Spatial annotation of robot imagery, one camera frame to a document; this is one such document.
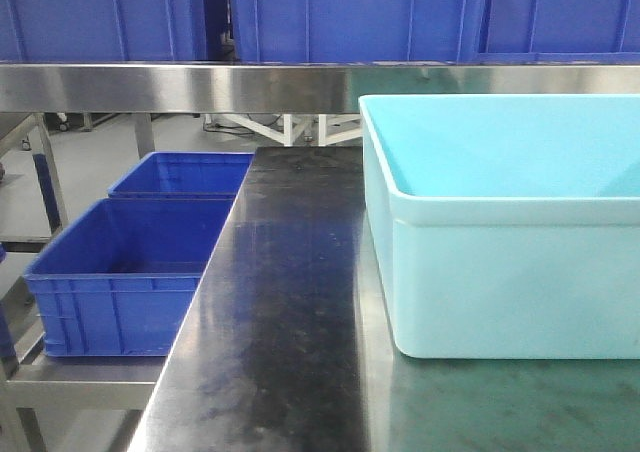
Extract far blue crate lower left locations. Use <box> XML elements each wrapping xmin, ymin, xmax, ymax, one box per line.
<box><xmin>108</xmin><ymin>152</ymin><xmax>254</xmax><ymax>199</ymax></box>

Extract blue crate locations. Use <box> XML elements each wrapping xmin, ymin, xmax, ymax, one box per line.
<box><xmin>477</xmin><ymin>0</ymin><xmax>639</xmax><ymax>63</ymax></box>
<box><xmin>230</xmin><ymin>0</ymin><xmax>484</xmax><ymax>63</ymax></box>
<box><xmin>1</xmin><ymin>0</ymin><xmax>220</xmax><ymax>63</ymax></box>
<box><xmin>108</xmin><ymin>152</ymin><xmax>254</xmax><ymax>199</ymax></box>
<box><xmin>24</xmin><ymin>198</ymin><xmax>233</xmax><ymax>357</ymax></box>

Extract light cyan plastic tub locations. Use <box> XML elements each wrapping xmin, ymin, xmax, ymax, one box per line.
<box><xmin>359</xmin><ymin>94</ymin><xmax>639</xmax><ymax>359</ymax></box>

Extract blue crate upper middle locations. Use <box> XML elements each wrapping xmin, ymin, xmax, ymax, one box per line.
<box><xmin>230</xmin><ymin>0</ymin><xmax>484</xmax><ymax>63</ymax></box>

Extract near blue crate lower left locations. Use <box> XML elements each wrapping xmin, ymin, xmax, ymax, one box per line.
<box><xmin>24</xmin><ymin>198</ymin><xmax>233</xmax><ymax>357</ymax></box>

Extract blue crate upper right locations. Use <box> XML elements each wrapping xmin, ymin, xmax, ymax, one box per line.
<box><xmin>477</xmin><ymin>0</ymin><xmax>639</xmax><ymax>63</ymax></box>

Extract blue crate upper left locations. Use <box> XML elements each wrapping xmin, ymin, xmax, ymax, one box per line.
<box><xmin>1</xmin><ymin>0</ymin><xmax>220</xmax><ymax>63</ymax></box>

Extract white frame in background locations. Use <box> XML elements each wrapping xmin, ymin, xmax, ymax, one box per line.
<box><xmin>203</xmin><ymin>113</ymin><xmax>362</xmax><ymax>147</ymax></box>

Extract steel side rack frame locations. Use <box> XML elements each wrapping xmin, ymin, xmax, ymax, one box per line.
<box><xmin>1</xmin><ymin>113</ymin><xmax>164</xmax><ymax>451</ymax></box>

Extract stainless steel shelf rail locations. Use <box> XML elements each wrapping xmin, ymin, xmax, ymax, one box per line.
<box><xmin>1</xmin><ymin>62</ymin><xmax>639</xmax><ymax>114</ymax></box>

